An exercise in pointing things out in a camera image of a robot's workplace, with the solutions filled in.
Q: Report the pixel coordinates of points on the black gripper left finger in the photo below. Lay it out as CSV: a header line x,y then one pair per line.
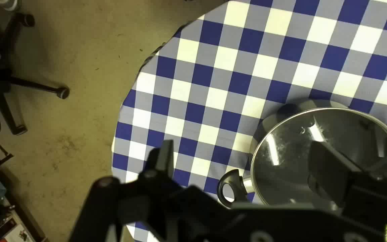
x,y
164,158

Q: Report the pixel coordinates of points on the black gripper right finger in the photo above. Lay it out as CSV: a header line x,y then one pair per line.
x,y
332,169

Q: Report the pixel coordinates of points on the round glass pot lid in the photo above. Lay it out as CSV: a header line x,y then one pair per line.
x,y
292,152

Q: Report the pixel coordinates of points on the blue white checkered tablecloth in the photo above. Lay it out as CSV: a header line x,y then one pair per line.
x,y
229,68

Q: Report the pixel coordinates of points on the black office chair base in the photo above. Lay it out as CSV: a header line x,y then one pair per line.
x,y
10,76

